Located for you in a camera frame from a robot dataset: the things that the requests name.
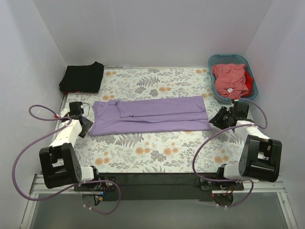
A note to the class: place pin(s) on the floral patterned table mat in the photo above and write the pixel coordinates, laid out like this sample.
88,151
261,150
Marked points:
171,152

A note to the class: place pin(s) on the folded black t shirt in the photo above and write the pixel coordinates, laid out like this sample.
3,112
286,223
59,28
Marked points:
85,78

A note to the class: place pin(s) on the teal plastic laundry basket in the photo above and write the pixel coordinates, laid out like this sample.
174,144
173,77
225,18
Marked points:
227,59

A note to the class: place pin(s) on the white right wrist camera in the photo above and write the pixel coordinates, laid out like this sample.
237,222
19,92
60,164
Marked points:
231,109

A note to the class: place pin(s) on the aluminium front rail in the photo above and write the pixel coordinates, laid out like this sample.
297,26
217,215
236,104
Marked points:
38,187

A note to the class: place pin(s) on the black robot base mount plate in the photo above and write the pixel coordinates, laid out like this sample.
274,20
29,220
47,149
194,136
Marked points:
190,186

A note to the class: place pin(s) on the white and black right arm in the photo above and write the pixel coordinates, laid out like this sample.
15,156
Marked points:
261,155

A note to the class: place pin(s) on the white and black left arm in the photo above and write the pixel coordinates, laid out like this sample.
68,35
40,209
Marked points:
59,162

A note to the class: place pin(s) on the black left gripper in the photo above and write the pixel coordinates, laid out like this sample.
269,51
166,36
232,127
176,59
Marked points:
85,125

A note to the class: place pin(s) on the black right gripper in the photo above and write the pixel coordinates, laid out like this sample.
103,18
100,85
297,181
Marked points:
219,118

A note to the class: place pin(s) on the red crumpled t shirt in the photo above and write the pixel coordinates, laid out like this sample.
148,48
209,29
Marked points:
248,83

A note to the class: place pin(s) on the purple t shirt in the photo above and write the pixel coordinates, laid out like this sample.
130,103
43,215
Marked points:
144,116

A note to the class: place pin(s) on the pink crumpled t shirt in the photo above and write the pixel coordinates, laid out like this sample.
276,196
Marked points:
230,80

